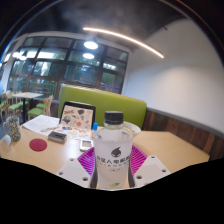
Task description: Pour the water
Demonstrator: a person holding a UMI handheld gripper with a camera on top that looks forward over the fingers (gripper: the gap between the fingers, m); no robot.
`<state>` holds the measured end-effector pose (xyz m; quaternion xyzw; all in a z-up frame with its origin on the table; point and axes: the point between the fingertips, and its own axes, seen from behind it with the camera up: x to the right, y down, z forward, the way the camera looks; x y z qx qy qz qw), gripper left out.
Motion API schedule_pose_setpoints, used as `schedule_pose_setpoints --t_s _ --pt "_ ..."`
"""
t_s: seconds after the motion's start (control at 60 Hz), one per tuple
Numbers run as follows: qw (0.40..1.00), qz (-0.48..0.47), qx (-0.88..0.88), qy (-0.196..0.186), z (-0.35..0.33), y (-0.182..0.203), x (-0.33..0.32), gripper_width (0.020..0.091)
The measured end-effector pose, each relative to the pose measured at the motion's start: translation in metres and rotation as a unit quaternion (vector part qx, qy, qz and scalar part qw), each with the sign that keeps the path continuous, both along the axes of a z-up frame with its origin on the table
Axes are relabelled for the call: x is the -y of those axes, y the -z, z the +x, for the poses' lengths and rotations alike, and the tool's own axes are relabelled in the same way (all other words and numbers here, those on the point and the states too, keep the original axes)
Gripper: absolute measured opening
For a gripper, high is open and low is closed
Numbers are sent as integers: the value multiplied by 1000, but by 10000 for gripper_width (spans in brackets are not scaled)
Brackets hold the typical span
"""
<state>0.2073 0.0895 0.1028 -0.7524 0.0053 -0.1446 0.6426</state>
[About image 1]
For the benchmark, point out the small white device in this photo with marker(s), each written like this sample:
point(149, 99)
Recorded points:
point(86, 144)

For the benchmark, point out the light wooden dining table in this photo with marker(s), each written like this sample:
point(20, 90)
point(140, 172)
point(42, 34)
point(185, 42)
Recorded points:
point(27, 95)

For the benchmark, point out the printed sticker sheet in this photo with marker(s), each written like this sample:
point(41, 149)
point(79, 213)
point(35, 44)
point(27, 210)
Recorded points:
point(75, 133)

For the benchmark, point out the round ceiling light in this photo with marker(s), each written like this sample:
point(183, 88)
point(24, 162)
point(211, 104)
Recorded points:
point(91, 45)

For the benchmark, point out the small blue-capped bottle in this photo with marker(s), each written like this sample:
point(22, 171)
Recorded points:
point(95, 126)

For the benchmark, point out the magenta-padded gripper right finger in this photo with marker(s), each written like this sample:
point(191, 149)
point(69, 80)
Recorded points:
point(150, 168)

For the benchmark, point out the clear black-capped drink bottle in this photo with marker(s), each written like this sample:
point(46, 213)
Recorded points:
point(112, 150)

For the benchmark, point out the green upholstered bench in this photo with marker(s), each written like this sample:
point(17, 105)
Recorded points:
point(106, 103)

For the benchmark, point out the long curved linear lamp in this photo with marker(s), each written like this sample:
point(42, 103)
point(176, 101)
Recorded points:
point(126, 38)

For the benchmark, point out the wooden green-cushioned chairs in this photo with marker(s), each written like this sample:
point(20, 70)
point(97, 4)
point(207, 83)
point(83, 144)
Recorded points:
point(33, 111)

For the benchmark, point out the white paper sheets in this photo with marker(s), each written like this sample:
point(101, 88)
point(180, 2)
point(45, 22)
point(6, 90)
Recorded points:
point(40, 123)

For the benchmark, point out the small dark box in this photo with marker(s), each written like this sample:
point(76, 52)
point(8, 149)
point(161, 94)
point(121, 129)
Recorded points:
point(57, 137)

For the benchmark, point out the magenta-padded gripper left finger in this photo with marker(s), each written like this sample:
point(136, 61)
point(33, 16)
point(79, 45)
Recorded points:
point(71, 170)

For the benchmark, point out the flat round red coaster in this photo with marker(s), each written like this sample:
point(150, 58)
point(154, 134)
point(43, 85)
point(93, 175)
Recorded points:
point(38, 145)

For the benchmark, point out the large dark-framed window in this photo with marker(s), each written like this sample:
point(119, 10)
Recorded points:
point(65, 66)

